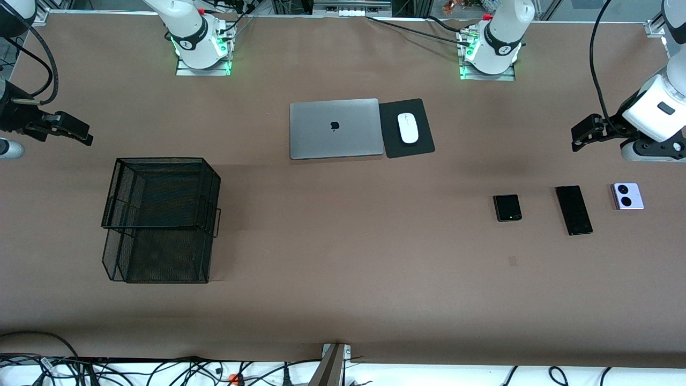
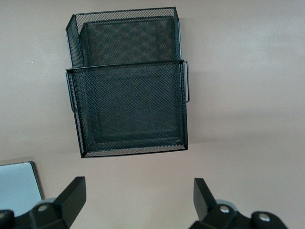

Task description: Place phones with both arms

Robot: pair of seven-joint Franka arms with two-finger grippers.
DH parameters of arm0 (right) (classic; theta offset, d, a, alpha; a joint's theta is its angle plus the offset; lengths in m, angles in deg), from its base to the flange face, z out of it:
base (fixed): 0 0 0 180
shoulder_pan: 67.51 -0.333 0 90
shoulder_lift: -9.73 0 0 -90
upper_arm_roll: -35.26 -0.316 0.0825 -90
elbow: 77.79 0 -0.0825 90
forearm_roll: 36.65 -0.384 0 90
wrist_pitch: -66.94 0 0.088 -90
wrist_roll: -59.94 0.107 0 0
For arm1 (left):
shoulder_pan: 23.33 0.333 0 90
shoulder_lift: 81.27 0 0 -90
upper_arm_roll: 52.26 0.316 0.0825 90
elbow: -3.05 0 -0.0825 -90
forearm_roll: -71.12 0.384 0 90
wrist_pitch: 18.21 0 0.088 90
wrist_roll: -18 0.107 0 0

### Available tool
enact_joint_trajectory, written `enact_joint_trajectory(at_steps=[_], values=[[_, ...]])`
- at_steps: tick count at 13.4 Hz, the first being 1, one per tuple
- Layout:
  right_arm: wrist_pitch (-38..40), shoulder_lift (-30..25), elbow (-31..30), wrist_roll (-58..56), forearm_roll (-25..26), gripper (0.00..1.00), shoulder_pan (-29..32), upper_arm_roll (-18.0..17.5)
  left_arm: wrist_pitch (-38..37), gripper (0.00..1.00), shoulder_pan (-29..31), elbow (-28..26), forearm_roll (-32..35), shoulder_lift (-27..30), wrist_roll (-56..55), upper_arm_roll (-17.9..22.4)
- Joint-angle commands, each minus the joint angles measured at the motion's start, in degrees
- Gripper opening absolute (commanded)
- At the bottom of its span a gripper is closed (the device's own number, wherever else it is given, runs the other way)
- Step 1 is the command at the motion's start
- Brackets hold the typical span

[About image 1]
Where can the white computer mouse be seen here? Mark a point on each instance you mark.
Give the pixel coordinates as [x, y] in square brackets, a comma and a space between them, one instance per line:
[408, 128]

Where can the long black smartphone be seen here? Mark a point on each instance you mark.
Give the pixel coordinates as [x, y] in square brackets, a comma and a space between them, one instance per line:
[574, 210]

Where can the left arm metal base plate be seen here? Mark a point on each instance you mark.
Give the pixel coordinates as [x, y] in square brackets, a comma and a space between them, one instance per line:
[482, 78]

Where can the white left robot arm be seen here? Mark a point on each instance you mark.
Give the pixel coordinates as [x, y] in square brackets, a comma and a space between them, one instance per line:
[501, 32]

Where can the black mouse pad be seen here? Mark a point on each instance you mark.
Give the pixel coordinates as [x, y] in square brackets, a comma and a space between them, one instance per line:
[423, 145]

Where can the small black flip phone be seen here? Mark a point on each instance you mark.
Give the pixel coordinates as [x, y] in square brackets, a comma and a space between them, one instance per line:
[507, 208]

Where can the lavender flip phone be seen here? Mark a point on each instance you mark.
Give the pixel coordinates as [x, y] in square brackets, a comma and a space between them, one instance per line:
[636, 196]

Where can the aluminium frame profile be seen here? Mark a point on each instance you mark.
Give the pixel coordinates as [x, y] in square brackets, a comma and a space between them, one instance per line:
[43, 16]
[656, 28]

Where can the grey metal camera post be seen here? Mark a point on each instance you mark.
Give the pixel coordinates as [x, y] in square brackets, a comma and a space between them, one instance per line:
[329, 370]

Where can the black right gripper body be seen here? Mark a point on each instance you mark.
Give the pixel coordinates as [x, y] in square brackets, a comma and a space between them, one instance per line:
[12, 115]

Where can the grey power strip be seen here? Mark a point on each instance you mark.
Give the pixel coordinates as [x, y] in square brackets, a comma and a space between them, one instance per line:
[352, 12]

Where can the black mesh two-tier tray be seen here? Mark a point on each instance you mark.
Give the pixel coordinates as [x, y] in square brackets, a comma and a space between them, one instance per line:
[193, 257]

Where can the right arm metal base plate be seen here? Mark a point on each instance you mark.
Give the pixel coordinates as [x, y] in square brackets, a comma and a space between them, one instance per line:
[187, 71]

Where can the silver closed laptop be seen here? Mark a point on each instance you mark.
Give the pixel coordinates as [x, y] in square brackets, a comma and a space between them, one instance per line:
[332, 139]

